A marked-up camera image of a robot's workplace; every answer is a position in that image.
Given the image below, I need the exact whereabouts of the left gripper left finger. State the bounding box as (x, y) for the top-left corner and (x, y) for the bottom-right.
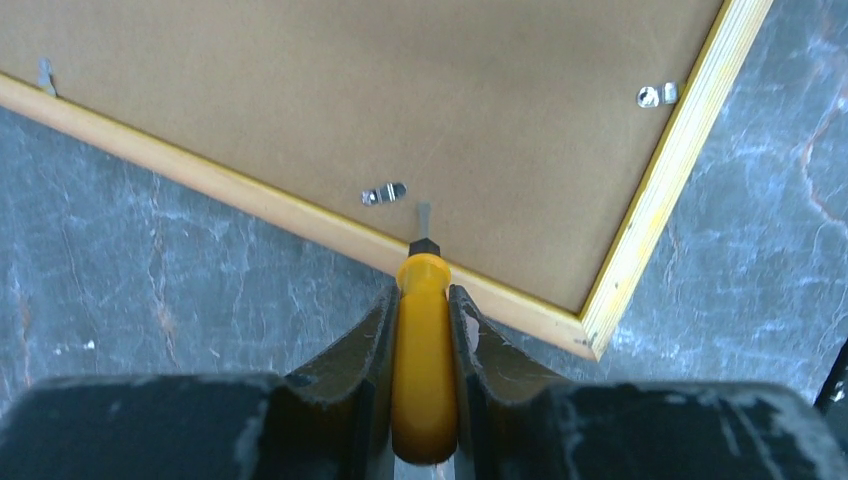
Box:
(1, 287), (399, 479)

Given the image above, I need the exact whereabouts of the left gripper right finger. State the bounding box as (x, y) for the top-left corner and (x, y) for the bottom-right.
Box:
(449, 285), (847, 479)

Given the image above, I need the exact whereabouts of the brown frame backing board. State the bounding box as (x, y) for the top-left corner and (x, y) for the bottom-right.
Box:
(1, 1), (720, 311)

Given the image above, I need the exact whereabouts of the metal retaining clip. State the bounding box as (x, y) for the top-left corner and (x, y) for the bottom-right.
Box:
(636, 82), (680, 109)
(37, 57), (58, 98)
(361, 182), (407, 206)

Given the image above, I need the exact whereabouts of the yellow picture frame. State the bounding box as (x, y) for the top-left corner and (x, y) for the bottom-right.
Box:
(1, 1), (770, 361)

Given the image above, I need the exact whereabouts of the orange handled screwdriver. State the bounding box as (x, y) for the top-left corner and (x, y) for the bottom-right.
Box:
(391, 202), (458, 465)

